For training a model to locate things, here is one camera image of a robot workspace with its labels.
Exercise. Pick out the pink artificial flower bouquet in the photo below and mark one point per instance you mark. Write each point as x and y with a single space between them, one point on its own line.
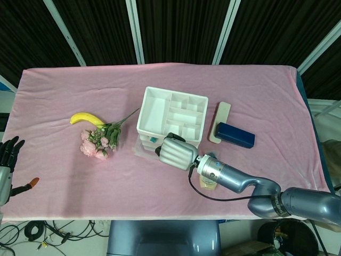
89 148

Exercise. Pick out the black round bin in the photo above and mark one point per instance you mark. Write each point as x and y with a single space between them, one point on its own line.
295 240

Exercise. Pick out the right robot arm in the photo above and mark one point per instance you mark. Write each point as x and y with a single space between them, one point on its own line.
234 176

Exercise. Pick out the pink tablecloth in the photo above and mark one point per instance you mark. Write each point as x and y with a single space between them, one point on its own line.
120 186

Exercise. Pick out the yellow banana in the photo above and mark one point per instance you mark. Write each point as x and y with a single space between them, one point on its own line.
85 116

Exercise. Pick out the cream squeeze sauce bottle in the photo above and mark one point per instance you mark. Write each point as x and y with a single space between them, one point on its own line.
209 185

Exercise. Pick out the black curtain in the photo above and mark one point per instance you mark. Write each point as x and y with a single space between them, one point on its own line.
181 26

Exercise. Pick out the beige flat board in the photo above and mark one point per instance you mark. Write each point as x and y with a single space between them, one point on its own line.
222 112

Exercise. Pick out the white aluminium frame post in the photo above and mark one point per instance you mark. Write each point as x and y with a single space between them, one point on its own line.
8 84
226 32
319 48
66 34
135 32

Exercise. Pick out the navy blue rectangular case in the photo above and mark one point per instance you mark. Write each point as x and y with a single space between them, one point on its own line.
235 136

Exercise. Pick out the white metal rack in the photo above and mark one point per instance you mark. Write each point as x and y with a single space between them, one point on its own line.
323 105

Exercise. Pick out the clear plastic drawer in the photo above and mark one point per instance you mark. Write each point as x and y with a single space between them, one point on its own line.
144 153

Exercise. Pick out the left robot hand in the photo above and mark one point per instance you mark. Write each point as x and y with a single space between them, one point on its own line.
4 181

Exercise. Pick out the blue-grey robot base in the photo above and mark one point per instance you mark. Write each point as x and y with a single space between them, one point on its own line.
160 240

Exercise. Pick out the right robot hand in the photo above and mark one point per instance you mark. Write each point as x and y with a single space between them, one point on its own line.
177 154

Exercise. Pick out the white drawer organizer box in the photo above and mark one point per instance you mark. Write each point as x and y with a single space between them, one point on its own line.
154 112

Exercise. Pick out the small teal packet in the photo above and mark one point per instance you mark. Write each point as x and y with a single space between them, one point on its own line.
153 139

